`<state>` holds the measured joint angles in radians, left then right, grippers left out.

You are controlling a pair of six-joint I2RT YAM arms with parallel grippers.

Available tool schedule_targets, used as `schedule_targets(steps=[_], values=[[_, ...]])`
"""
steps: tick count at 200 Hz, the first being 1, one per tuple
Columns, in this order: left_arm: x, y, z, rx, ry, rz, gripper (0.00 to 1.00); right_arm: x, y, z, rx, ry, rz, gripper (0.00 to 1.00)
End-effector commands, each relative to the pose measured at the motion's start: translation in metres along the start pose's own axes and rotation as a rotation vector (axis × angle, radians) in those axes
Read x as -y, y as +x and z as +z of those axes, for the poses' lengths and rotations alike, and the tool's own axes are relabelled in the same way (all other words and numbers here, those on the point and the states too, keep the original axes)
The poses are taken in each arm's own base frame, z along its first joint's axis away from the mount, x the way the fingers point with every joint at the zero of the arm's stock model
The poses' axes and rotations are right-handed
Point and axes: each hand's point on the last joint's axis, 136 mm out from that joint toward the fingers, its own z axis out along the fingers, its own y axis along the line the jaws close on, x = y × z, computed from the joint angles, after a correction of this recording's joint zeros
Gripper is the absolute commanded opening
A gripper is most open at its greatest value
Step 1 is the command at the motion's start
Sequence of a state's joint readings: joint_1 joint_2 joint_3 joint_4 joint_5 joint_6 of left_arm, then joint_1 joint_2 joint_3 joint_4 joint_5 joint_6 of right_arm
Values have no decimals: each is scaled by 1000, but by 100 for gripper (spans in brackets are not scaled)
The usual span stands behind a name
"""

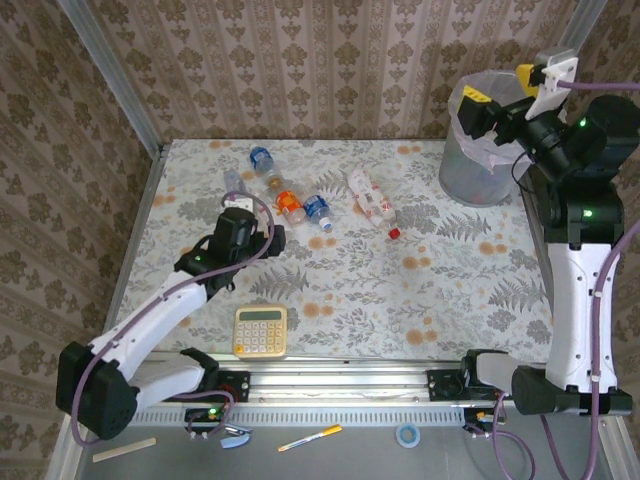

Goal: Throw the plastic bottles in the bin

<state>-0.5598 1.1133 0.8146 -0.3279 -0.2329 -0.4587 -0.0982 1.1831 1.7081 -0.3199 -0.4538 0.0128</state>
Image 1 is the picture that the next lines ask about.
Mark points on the purple label clear bottle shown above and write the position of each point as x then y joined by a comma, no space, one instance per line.
231,180

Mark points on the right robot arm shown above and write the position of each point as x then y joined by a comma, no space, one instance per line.
575,310

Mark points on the orange label bottle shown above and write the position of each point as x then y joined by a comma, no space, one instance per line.
289,204

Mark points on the translucent plastic bin liner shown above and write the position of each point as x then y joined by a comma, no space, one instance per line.
487,152

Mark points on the floral tablecloth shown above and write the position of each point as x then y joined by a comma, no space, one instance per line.
380,300

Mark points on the yellow white pen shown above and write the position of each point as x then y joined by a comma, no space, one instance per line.
310,438

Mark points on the grey translucent waste bin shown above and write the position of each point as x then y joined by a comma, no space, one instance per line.
465,180

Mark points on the wooden stick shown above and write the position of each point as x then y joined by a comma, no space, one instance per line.
125,449

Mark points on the small blue label bottle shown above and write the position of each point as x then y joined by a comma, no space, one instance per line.
315,206

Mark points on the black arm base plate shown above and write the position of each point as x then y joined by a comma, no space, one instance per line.
440,385
235,387

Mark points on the crushed white red-cap bottle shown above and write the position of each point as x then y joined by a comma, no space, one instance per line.
370,197

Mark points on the blue tape roll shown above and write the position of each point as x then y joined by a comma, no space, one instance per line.
400,436

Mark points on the blue label water bottle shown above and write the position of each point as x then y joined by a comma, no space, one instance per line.
260,159

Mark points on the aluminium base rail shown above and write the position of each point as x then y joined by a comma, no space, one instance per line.
340,382

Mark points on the blue stapler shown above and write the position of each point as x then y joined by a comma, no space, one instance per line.
235,439

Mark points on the aluminium corner post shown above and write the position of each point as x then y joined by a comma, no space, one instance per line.
582,22
114,75

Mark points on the beige calculator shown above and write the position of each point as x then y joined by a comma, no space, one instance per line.
260,335

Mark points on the grey metal tray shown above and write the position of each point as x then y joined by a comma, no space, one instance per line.
350,462

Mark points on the small controller board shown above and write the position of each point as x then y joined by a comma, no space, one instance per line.
482,417
207,414

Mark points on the aluminium side rail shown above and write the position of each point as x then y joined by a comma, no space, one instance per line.
142,210

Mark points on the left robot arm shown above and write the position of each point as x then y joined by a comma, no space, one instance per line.
150,320

